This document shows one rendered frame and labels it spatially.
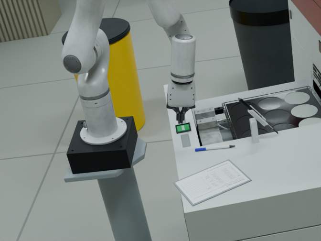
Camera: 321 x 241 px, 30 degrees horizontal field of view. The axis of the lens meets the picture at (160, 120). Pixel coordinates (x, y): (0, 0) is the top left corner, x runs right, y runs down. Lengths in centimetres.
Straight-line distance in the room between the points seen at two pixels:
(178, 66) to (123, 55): 188
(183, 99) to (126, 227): 71
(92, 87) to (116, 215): 61
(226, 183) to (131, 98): 226
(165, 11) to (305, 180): 71
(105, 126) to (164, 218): 114
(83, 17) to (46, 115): 271
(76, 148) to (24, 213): 145
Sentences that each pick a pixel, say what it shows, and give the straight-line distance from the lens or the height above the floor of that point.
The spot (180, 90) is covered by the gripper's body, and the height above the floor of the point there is 113.
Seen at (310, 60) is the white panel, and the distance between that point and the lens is 259.
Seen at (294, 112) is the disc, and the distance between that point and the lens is 236.
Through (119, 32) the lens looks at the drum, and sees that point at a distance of 392.
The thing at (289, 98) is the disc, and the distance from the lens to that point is 247.
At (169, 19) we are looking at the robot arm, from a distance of 202.
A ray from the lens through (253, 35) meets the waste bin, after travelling 398.
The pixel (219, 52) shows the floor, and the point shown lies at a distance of 518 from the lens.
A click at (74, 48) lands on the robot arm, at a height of 134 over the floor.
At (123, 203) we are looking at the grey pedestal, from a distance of 253.
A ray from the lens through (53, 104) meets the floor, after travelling 492.
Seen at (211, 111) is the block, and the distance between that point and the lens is 243.
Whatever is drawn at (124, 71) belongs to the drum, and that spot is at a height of 49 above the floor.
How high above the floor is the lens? 209
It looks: 29 degrees down
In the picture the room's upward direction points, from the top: 12 degrees counter-clockwise
